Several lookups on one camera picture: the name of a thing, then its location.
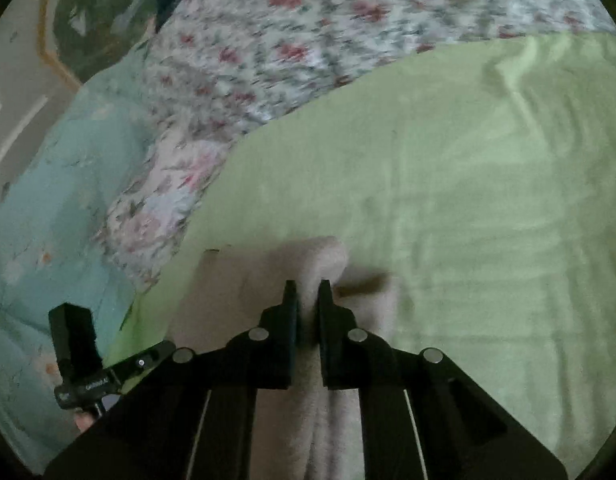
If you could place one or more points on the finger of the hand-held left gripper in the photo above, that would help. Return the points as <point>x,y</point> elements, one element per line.
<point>72,340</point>
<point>140,361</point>

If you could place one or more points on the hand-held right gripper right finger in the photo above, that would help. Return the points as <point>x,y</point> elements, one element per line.
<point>322,340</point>

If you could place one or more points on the light green blanket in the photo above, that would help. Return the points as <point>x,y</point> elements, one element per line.
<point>463,210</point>

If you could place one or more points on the gold-framed wall painting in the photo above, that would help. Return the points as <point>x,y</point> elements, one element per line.
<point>97,20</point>

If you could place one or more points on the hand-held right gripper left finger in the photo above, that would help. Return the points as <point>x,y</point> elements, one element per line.
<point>294,340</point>

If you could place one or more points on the white red-flowered quilt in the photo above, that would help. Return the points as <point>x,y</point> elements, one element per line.
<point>288,35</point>

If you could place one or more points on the beige knit sweater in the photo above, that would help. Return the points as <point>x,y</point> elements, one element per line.
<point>268,270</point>

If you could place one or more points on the pastel floral pillow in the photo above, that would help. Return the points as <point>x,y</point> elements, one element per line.
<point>157,200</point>

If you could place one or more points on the light blue floral quilt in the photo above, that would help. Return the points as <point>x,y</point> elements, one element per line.
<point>62,185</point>

